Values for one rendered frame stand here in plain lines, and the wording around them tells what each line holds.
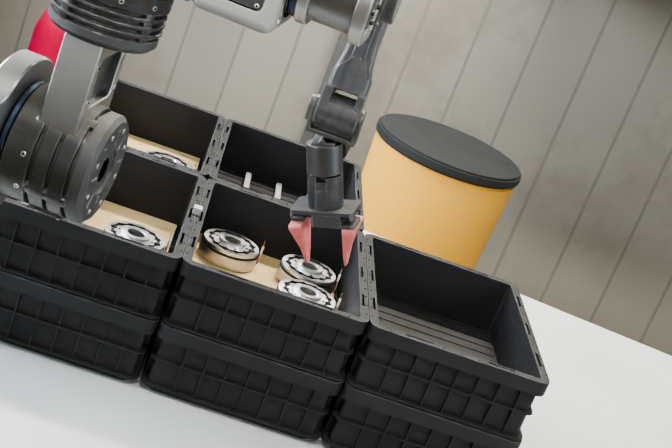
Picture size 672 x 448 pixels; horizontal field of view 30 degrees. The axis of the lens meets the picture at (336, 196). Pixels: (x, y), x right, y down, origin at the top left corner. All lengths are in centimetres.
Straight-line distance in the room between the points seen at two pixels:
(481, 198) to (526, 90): 94
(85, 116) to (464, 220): 235
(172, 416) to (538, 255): 294
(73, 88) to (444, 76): 320
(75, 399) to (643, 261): 314
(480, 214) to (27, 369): 206
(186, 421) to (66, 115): 64
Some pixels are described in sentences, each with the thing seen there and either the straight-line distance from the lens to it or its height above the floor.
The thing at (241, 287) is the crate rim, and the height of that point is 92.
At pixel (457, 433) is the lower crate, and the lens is 200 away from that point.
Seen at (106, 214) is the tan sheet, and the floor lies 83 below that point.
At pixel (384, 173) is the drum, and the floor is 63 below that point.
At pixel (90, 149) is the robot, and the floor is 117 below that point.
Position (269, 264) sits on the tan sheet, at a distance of 225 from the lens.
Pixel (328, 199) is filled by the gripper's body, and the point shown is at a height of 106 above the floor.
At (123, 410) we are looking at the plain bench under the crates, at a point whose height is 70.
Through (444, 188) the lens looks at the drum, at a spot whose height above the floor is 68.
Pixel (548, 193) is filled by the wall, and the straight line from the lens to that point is 466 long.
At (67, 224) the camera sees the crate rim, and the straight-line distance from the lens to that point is 189.
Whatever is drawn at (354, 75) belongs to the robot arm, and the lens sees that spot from 190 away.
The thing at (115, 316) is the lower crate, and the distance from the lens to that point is 193.
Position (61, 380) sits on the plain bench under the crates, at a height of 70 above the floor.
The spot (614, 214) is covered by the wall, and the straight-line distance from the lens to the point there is 469.
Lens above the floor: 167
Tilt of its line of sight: 18 degrees down
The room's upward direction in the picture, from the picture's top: 21 degrees clockwise
